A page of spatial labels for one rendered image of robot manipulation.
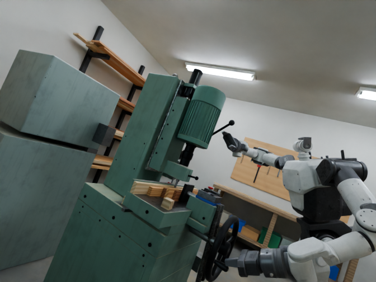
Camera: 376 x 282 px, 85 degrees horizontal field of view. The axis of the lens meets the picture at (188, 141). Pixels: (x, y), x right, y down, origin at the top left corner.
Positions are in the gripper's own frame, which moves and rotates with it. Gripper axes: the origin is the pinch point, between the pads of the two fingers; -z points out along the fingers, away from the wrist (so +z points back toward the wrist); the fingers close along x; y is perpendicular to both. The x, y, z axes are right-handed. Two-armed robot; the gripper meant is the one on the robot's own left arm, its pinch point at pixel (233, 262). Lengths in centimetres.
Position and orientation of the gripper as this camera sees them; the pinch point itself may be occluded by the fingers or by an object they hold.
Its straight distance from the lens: 90.5
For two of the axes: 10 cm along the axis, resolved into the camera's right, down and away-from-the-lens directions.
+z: 8.8, -2.3, -4.1
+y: -1.9, -9.7, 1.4
